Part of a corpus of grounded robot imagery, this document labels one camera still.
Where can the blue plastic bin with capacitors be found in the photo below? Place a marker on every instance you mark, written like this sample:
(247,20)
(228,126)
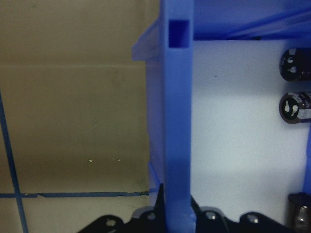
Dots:
(178,121)

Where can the black cylindrical capacitor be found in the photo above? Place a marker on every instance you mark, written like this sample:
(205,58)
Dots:
(291,64)
(300,213)
(290,108)

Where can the white foam liner sheet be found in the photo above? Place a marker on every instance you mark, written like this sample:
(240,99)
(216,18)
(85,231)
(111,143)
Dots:
(230,121)

